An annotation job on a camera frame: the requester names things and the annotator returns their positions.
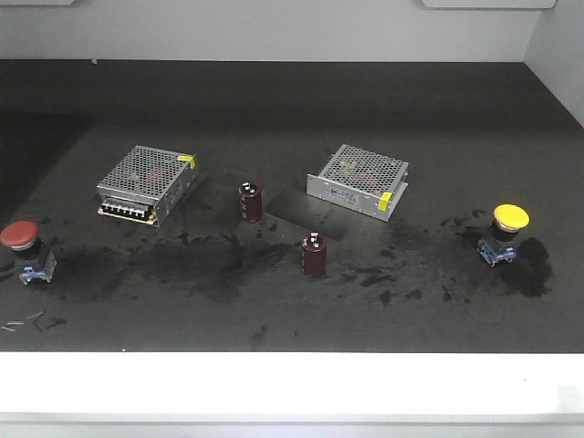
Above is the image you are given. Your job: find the yellow mushroom push button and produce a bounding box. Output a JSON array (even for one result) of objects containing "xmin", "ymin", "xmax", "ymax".
[{"xmin": 477, "ymin": 203, "xmax": 530, "ymax": 267}]

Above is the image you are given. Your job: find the red mushroom push button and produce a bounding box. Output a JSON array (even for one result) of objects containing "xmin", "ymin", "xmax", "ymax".
[{"xmin": 1, "ymin": 220, "xmax": 57, "ymax": 285}]

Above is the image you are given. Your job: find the front dark red capacitor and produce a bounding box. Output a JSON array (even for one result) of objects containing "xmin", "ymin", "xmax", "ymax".
[{"xmin": 301, "ymin": 232, "xmax": 328, "ymax": 278}]

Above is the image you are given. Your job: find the dark red capacitor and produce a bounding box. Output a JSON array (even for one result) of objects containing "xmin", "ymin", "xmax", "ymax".
[
  {"xmin": 301, "ymin": 232, "xmax": 328, "ymax": 278},
  {"xmin": 239, "ymin": 182, "xmax": 263, "ymax": 223}
]

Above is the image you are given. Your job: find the rear dark red capacitor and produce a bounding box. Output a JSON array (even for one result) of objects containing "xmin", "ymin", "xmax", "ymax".
[{"xmin": 239, "ymin": 182, "xmax": 263, "ymax": 223}]

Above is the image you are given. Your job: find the right metal power supply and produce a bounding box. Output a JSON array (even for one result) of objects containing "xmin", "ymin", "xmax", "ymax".
[{"xmin": 307, "ymin": 144, "xmax": 409, "ymax": 222}]

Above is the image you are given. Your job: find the metal power supply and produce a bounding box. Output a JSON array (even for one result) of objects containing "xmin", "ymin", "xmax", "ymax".
[
  {"xmin": 97, "ymin": 145, "xmax": 199, "ymax": 227},
  {"xmin": 307, "ymin": 144, "xmax": 409, "ymax": 222}
]

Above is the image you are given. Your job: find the left metal power supply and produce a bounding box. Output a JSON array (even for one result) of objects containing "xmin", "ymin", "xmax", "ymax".
[{"xmin": 97, "ymin": 145, "xmax": 199, "ymax": 227}]

